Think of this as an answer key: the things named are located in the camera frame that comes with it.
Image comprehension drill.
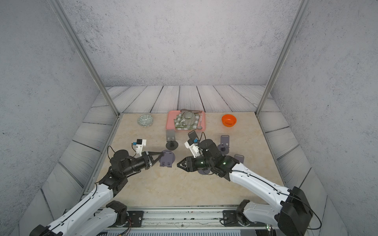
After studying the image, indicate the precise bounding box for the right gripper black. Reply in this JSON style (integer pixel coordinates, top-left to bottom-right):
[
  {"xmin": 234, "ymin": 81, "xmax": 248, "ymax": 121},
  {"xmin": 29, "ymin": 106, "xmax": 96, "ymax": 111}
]
[{"xmin": 177, "ymin": 155, "xmax": 215, "ymax": 173}]

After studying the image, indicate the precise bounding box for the orange bowl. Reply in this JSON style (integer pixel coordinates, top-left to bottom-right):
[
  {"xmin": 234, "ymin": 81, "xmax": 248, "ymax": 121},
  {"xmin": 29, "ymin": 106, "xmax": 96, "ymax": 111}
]
[{"xmin": 221, "ymin": 114, "xmax": 237, "ymax": 127}]

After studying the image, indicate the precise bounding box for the striped ceramic cup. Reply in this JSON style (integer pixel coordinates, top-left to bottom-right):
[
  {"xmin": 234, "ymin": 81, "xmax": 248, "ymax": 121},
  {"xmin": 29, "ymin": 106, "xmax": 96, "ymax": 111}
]
[{"xmin": 181, "ymin": 112, "xmax": 196, "ymax": 126}]

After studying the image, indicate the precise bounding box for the metal spoon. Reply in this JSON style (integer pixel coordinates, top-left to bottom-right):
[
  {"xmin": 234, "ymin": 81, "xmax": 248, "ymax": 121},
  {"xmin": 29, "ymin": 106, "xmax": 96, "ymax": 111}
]
[{"xmin": 197, "ymin": 114, "xmax": 203, "ymax": 130}]

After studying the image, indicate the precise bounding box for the dark phone stand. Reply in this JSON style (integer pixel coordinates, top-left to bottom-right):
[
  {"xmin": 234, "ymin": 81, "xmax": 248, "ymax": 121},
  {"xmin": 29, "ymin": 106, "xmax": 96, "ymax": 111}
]
[
  {"xmin": 188, "ymin": 130, "xmax": 199, "ymax": 143},
  {"xmin": 166, "ymin": 129, "xmax": 179, "ymax": 151}
]

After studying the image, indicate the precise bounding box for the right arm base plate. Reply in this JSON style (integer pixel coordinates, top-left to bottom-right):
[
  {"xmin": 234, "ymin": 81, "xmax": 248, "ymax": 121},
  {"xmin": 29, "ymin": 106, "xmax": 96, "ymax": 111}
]
[{"xmin": 220, "ymin": 210, "xmax": 246, "ymax": 227}]

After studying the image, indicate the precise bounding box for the pink tray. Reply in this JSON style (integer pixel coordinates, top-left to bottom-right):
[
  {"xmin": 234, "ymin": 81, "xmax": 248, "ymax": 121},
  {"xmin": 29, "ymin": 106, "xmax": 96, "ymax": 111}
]
[{"xmin": 166, "ymin": 110, "xmax": 206, "ymax": 131}]

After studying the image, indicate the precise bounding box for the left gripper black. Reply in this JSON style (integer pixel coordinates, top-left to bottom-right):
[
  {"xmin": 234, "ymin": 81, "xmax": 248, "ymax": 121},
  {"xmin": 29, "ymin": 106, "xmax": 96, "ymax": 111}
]
[{"xmin": 121, "ymin": 152, "xmax": 163, "ymax": 179}]

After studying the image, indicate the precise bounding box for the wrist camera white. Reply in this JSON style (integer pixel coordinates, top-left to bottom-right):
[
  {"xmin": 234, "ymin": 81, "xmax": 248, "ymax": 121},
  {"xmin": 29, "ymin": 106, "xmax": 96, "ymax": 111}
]
[
  {"xmin": 132, "ymin": 139, "xmax": 147, "ymax": 156},
  {"xmin": 185, "ymin": 141, "xmax": 201, "ymax": 158}
]

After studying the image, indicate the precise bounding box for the brown wooden spoon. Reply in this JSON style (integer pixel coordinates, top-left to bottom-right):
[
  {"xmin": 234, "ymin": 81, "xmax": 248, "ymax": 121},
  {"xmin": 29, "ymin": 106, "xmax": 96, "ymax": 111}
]
[{"xmin": 180, "ymin": 109, "xmax": 203, "ymax": 114}]

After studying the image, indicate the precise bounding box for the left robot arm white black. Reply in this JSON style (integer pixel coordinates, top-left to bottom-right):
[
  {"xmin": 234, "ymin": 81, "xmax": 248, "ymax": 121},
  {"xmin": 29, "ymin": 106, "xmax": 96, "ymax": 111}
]
[{"xmin": 30, "ymin": 149, "xmax": 163, "ymax": 236}]

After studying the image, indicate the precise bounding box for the green checkered cloth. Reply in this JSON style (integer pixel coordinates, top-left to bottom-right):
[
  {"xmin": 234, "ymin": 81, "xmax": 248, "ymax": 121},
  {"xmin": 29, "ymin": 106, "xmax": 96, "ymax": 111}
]
[{"xmin": 174, "ymin": 113, "xmax": 200, "ymax": 130}]

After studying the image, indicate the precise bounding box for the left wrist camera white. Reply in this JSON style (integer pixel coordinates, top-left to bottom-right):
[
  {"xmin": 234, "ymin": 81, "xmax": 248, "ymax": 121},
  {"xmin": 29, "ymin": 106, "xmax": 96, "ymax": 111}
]
[{"xmin": 132, "ymin": 139, "xmax": 147, "ymax": 156}]

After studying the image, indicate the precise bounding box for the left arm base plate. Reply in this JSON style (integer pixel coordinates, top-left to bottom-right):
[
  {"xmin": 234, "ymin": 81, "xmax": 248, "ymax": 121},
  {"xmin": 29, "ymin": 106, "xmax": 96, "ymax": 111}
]
[{"xmin": 115, "ymin": 210, "xmax": 144, "ymax": 228}]

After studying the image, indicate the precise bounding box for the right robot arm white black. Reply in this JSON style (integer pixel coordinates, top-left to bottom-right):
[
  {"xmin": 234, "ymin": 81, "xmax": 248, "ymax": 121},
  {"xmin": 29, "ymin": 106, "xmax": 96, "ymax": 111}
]
[{"xmin": 177, "ymin": 138, "xmax": 315, "ymax": 236}]

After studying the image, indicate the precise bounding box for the green patterned dish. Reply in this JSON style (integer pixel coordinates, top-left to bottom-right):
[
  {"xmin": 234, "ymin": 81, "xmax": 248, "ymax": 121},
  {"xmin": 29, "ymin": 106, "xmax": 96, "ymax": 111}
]
[{"xmin": 137, "ymin": 114, "xmax": 154, "ymax": 127}]

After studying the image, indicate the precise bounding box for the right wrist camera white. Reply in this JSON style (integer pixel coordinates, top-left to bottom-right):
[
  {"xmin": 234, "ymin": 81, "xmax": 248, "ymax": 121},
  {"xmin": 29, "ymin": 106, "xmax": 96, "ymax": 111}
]
[{"xmin": 185, "ymin": 141, "xmax": 201, "ymax": 158}]

